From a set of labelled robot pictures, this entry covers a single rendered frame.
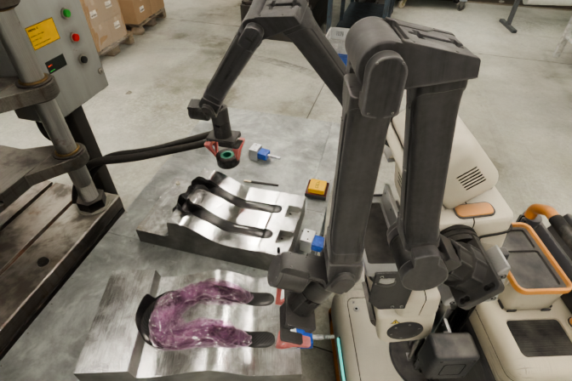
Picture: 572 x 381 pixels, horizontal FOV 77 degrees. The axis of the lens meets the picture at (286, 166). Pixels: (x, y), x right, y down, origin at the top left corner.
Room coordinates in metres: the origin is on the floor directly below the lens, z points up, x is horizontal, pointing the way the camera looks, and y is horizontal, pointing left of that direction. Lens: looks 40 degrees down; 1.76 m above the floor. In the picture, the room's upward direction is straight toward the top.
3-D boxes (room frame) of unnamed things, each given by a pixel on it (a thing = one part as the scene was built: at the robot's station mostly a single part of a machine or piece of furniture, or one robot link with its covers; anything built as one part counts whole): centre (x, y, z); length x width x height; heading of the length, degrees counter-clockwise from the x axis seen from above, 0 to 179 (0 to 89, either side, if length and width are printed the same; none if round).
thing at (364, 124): (0.39, -0.10, 1.40); 0.11 x 0.06 x 0.43; 2
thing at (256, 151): (1.19, 0.08, 0.83); 0.13 x 0.05 x 0.05; 67
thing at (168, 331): (0.46, 0.21, 0.90); 0.26 x 0.18 x 0.08; 92
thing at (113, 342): (0.45, 0.22, 0.86); 0.50 x 0.26 x 0.11; 92
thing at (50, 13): (1.20, 0.83, 0.74); 0.31 x 0.22 x 1.47; 165
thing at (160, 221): (0.82, 0.21, 0.87); 0.50 x 0.26 x 0.14; 75
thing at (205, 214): (0.81, 0.20, 0.92); 0.35 x 0.16 x 0.09; 75
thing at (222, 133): (0.99, 0.21, 1.08); 0.10 x 0.07 x 0.07; 74
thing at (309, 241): (0.73, -0.12, 0.83); 0.13 x 0.05 x 0.05; 70
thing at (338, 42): (3.89, -0.73, 0.28); 0.61 x 0.41 x 0.15; 73
